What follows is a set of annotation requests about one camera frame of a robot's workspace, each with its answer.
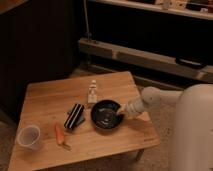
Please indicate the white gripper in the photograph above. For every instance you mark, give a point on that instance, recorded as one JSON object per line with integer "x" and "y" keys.
{"x": 133, "y": 108}

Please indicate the black ceramic bowl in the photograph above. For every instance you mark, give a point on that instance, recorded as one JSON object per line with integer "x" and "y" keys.
{"x": 104, "y": 115}

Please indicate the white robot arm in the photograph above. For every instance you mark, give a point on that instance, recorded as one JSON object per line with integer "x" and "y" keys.
{"x": 192, "y": 140}

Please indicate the white tube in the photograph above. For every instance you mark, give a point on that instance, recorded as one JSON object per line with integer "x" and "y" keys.
{"x": 92, "y": 92}

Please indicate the orange carrot toy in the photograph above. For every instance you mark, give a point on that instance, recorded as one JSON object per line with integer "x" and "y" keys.
{"x": 60, "y": 137}

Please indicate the metal pole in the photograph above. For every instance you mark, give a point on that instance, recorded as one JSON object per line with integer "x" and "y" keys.
{"x": 88, "y": 33}

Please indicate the clear plastic cup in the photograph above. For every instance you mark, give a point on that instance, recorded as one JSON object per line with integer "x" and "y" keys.
{"x": 30, "y": 137}

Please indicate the upper shelf with items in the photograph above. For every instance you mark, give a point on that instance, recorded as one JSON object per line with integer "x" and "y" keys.
{"x": 157, "y": 8}

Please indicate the long grey case with handle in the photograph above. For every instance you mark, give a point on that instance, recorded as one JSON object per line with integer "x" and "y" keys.
{"x": 144, "y": 59}

